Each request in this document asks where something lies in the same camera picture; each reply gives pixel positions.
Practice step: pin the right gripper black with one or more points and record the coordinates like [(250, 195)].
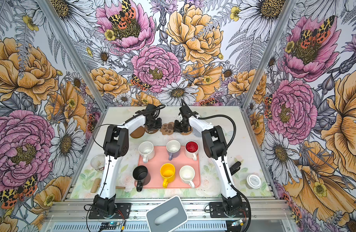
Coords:
[(176, 128)]

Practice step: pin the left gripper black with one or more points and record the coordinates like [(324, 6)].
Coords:
[(158, 126)]

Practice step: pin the dark brown round wooden coaster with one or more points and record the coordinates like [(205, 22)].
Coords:
[(151, 131)]

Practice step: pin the light brown round wooden coaster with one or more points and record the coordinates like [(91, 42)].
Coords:
[(138, 133)]

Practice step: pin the red inside white mug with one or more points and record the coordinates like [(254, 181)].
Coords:
[(191, 150)]

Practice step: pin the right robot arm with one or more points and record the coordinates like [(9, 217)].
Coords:
[(216, 148)]

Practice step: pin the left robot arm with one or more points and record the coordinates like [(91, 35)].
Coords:
[(115, 147)]

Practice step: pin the woven rattan round coaster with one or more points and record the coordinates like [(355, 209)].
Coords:
[(186, 133)]

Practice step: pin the paw shaped wooden coaster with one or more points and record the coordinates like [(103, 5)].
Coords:
[(167, 128)]

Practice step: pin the lavender mug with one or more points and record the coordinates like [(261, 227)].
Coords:
[(173, 148)]

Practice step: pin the white mug back left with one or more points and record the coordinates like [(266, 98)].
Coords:
[(146, 151)]

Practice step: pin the pink rectangular tray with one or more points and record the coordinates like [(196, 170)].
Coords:
[(161, 157)]

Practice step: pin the white mug front right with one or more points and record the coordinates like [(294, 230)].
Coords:
[(187, 174)]

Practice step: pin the yellow mug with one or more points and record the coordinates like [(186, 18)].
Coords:
[(168, 173)]

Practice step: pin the black mug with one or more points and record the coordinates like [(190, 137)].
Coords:
[(142, 177)]

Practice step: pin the black handheld device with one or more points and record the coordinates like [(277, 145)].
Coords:
[(235, 168)]

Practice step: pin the clear glass bowl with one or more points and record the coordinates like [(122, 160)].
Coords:
[(98, 162)]

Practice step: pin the wooden mallet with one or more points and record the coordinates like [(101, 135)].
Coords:
[(96, 185)]

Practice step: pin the white grey box device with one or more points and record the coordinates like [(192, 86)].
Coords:
[(167, 216)]

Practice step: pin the right small circuit board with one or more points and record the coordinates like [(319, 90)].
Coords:
[(237, 223)]

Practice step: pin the small green circuit board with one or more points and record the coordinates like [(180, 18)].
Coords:
[(108, 226)]

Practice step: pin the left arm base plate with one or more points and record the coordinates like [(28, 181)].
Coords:
[(122, 210)]

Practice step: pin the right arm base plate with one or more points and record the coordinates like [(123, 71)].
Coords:
[(216, 210)]

